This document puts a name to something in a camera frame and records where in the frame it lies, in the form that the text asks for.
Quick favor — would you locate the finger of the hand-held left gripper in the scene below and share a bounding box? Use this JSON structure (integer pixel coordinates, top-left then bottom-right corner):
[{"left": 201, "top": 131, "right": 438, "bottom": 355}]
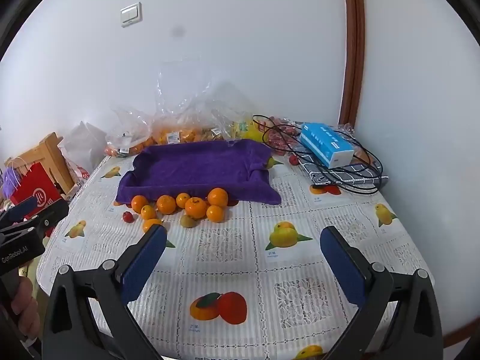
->
[
  {"left": 0, "top": 197, "right": 38, "bottom": 230},
  {"left": 22, "top": 199, "right": 70, "bottom": 234}
]

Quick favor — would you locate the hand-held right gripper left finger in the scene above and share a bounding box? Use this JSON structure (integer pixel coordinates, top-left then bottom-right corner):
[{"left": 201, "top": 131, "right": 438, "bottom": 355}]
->
[{"left": 42, "top": 224, "right": 168, "bottom": 360}]

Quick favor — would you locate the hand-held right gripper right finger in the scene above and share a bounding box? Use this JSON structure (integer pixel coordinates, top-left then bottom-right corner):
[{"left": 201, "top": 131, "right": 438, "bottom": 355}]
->
[{"left": 319, "top": 226, "right": 444, "bottom": 360}]

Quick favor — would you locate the group of oranges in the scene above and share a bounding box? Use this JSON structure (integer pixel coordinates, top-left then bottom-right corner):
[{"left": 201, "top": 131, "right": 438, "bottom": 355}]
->
[{"left": 131, "top": 187, "right": 229, "bottom": 234}]

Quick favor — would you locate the purple towel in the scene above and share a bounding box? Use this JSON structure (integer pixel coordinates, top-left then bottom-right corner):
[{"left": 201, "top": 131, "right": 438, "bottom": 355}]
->
[{"left": 115, "top": 139, "right": 283, "bottom": 205}]

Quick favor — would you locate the person's left hand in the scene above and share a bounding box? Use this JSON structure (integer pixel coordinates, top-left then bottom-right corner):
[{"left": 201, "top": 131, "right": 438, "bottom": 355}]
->
[{"left": 9, "top": 275, "right": 40, "bottom": 339}]

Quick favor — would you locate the red paper bag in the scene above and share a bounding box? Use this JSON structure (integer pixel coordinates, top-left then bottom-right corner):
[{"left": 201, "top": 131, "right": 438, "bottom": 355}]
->
[{"left": 9, "top": 162, "right": 64, "bottom": 220}]

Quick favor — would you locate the purple paper bag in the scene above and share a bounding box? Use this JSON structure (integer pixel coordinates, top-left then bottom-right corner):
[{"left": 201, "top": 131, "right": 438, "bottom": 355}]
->
[{"left": 2, "top": 157, "right": 31, "bottom": 197}]

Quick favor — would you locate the white bag with red print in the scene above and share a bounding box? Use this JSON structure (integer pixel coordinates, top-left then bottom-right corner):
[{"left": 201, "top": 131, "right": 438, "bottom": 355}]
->
[{"left": 65, "top": 157, "right": 92, "bottom": 187}]

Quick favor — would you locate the wooden chair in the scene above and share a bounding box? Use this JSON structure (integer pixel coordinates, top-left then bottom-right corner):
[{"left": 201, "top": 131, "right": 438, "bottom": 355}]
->
[{"left": 4, "top": 132, "right": 76, "bottom": 196}]

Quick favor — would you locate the white plastic bag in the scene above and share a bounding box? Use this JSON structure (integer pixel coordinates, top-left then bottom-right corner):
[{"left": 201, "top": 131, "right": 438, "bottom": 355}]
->
[{"left": 57, "top": 121, "right": 109, "bottom": 173}]

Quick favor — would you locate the grey checked cloth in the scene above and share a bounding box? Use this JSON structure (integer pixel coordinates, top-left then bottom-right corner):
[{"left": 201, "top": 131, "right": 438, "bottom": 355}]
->
[{"left": 300, "top": 152, "right": 377, "bottom": 187}]

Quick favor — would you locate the fruit print tablecloth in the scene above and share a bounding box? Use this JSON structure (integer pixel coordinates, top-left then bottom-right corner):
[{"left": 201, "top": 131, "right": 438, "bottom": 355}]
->
[{"left": 35, "top": 150, "right": 436, "bottom": 360}]

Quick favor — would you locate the clear bag of oranges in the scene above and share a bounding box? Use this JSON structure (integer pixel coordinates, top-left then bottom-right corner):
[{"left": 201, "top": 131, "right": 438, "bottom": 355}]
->
[{"left": 105, "top": 107, "right": 156, "bottom": 158}]

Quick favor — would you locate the blue tissue box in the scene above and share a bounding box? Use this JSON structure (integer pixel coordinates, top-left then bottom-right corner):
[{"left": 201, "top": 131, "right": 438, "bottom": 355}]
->
[{"left": 299, "top": 122, "right": 355, "bottom": 169}]

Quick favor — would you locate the clear bag of kumquats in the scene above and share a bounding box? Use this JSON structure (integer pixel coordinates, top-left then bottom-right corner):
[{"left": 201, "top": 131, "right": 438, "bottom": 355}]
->
[{"left": 152, "top": 58, "right": 211, "bottom": 145}]

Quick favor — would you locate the packet of red fruit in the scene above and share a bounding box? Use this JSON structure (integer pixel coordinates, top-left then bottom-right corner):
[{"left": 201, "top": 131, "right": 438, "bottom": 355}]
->
[{"left": 259, "top": 116, "right": 306, "bottom": 154}]

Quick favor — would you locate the clear bag of longans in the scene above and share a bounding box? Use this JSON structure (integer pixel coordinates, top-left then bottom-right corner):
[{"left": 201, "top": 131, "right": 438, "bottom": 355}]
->
[{"left": 195, "top": 82, "right": 241, "bottom": 143}]

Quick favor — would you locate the clear bag with yellow contents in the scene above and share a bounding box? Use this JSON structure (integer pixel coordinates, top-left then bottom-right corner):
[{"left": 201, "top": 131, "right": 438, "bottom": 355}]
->
[{"left": 225, "top": 94, "right": 268, "bottom": 143}]

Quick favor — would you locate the tangled black cable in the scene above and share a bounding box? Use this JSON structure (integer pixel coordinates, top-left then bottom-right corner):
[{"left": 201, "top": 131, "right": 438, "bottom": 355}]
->
[{"left": 252, "top": 115, "right": 390, "bottom": 195}]

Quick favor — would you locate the white light switch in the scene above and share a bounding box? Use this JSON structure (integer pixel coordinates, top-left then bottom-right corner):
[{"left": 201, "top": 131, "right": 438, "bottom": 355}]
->
[{"left": 120, "top": 2, "right": 143, "bottom": 28}]

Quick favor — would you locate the brown wooden door frame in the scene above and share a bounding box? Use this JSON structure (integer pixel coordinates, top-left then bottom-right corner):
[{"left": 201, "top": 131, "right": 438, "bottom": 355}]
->
[{"left": 337, "top": 0, "right": 366, "bottom": 125}]

